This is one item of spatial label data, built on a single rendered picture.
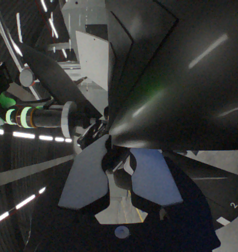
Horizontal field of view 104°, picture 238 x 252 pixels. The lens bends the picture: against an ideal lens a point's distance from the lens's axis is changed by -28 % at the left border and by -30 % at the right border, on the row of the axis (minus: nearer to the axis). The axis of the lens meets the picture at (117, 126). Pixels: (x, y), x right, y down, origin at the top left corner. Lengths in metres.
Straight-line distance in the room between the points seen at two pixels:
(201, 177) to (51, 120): 0.30
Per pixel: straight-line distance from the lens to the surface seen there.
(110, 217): 14.49
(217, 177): 0.27
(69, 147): 12.88
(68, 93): 0.35
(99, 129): 0.28
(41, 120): 0.27
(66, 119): 0.22
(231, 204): 0.30
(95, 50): 0.55
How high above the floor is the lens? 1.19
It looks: 3 degrees down
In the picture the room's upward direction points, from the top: 87 degrees counter-clockwise
